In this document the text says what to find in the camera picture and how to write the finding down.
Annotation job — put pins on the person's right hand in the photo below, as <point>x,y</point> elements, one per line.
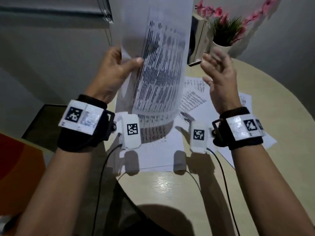
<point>221,83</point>

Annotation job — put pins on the person's left hand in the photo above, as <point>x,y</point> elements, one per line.
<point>108,76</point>

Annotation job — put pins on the printed papers pile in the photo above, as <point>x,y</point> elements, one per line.
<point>204,113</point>

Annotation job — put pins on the bundle of printed papers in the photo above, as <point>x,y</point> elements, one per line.
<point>137,22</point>

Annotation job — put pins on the printed paper sheets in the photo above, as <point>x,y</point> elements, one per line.
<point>157,154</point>

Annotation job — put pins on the person's left forearm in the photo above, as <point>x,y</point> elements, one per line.
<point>56,194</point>

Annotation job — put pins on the round beige table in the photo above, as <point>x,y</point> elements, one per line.
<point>270,108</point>

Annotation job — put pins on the black bookend base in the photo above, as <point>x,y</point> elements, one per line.
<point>194,63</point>

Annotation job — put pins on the white plant pot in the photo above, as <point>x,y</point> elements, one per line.
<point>221,47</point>

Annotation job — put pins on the cream upright book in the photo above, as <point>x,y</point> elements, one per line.
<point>205,34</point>

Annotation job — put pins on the black right wristband with markers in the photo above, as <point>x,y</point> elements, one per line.
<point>242,140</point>

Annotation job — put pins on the black wristband with markers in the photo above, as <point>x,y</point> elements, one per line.
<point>242,140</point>
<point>81,137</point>

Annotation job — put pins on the black left wristband with markers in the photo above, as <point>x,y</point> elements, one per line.
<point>81,137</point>

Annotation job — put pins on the orange and white chair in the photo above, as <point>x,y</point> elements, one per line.
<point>17,169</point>

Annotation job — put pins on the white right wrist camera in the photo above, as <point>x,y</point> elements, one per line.
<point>198,146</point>

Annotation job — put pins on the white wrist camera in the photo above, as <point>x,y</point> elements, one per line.
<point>198,146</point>
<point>129,140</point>

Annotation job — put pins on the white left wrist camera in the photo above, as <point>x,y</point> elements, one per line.
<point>129,140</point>

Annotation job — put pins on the grey window frame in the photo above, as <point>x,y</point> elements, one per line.
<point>49,8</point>

